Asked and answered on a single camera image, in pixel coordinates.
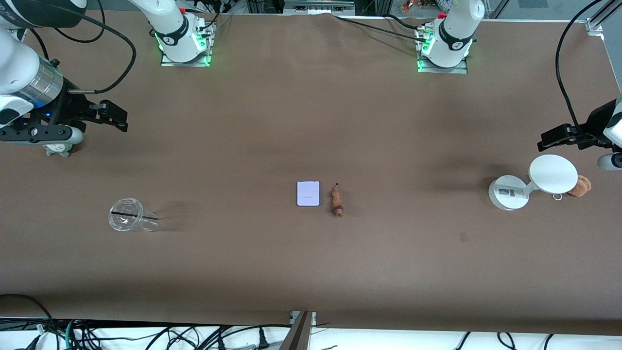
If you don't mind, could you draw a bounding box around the lavender folding phone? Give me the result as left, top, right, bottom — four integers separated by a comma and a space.
296, 181, 321, 207

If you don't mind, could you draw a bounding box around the small brown lion statue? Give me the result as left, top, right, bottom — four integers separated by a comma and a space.
330, 183, 345, 218

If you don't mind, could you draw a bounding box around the white round desk stand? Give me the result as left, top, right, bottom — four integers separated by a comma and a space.
488, 154, 579, 211

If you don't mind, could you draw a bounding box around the grey totoro plush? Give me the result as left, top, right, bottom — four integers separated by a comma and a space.
44, 143, 74, 158

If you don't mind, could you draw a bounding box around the brown teddy plush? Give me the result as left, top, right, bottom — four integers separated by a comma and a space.
568, 175, 592, 197

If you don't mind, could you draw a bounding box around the clear plastic cup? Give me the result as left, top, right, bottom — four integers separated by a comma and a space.
108, 197, 160, 232

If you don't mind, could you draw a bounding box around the brown table cover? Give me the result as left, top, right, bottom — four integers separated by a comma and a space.
0, 10, 622, 336

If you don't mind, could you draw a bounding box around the aluminium profile beam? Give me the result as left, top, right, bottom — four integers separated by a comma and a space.
278, 311, 316, 350

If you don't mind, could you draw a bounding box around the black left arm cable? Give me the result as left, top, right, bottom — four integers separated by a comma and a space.
555, 0, 605, 142

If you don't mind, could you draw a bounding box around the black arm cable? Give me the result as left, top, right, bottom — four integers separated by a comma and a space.
555, 0, 605, 142
29, 0, 137, 94

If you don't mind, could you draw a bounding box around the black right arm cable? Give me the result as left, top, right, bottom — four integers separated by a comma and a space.
29, 0, 137, 94

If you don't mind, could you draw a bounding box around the aluminium frame corner bracket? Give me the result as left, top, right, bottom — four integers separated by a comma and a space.
585, 0, 622, 35

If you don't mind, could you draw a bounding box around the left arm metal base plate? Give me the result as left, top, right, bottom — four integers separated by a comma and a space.
416, 29, 468, 74

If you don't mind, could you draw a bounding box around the thick black looped cable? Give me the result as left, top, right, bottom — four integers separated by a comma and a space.
0, 294, 55, 336

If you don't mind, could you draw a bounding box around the black cable on cloth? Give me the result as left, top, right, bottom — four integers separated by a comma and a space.
335, 14, 429, 42

